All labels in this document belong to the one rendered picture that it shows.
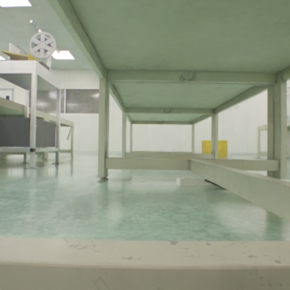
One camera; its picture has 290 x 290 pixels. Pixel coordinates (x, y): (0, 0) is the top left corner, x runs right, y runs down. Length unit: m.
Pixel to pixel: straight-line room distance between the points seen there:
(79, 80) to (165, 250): 8.09
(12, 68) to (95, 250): 2.62
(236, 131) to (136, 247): 8.03
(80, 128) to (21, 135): 5.38
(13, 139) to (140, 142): 5.41
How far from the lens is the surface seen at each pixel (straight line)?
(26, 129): 2.62
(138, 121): 4.35
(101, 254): 0.17
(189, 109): 3.00
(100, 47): 1.27
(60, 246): 0.19
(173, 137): 7.65
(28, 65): 2.68
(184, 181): 1.38
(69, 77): 8.35
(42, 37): 3.29
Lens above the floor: 0.22
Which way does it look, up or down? 1 degrees up
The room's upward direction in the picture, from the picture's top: 1 degrees clockwise
